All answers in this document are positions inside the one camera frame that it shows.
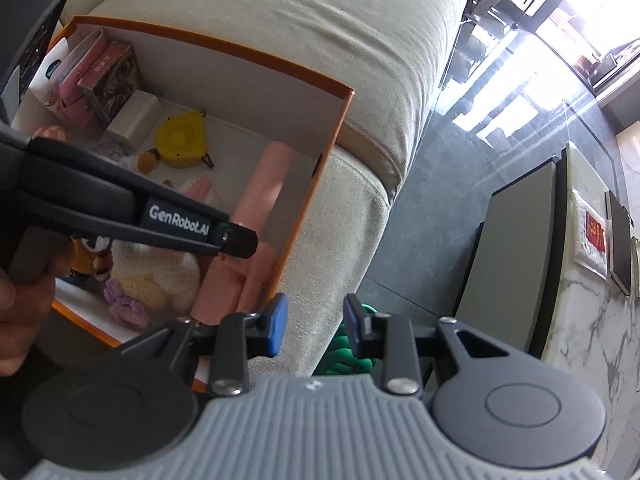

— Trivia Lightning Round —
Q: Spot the grey notebook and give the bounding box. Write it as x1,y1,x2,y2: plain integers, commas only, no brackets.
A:
630,235,640,301

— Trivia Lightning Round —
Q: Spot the small brown plush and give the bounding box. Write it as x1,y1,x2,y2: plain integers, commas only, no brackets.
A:
136,147,163,173

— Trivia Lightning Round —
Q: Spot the pink crocheted toy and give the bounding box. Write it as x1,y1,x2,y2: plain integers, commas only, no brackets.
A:
160,175,217,207

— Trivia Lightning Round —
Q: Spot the beige fabric sofa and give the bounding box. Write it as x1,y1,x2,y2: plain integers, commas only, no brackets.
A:
85,0,471,378

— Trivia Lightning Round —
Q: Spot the dark photo card box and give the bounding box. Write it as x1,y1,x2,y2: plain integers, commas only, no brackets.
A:
76,42,143,126

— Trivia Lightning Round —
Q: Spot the pink checked round pouch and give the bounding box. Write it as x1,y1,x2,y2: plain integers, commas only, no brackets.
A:
32,124,68,145

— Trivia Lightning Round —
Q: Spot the marble top coffee table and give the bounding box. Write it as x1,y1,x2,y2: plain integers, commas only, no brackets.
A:
452,142,640,480

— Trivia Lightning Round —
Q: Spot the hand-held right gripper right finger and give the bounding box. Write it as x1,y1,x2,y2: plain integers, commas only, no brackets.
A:
344,294,523,397

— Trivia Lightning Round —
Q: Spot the pink snap case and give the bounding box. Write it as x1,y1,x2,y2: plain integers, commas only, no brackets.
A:
57,42,111,136

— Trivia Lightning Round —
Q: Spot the long pink tube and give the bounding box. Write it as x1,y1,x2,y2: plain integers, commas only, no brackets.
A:
192,141,293,326

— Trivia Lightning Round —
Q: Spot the cream crocheted bunny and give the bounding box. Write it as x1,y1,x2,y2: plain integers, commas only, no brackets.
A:
102,237,201,331

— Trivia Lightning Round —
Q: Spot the white bottle with blue label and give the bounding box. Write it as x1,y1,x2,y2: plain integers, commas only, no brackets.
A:
25,37,71,116

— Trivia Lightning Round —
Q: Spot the person's left hand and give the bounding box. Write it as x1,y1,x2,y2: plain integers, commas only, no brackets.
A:
0,237,76,378

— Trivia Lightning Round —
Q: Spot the red packet in clear bag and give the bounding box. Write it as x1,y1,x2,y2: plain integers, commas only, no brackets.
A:
570,190,613,281

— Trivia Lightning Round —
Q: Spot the yellow tape measure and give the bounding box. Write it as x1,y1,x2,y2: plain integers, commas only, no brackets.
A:
156,112,216,170

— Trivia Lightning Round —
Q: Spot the white rectangular box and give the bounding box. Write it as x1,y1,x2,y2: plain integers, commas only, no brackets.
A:
105,91,160,147

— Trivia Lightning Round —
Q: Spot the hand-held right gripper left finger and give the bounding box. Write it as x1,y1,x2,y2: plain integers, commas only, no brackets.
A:
107,292,289,397

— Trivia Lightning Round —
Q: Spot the green knotted cord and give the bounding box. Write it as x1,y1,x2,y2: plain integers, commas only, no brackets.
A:
320,302,381,376

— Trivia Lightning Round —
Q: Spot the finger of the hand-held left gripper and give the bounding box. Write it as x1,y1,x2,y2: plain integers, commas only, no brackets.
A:
220,224,259,260

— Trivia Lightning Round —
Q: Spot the orange fox plush toy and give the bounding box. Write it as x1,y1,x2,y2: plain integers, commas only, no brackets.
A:
70,235,113,281

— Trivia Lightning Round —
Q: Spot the orange cardboard box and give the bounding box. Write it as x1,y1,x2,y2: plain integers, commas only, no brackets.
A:
10,15,356,395

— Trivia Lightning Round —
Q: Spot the dark notebook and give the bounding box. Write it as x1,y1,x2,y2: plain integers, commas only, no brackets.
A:
605,191,635,296

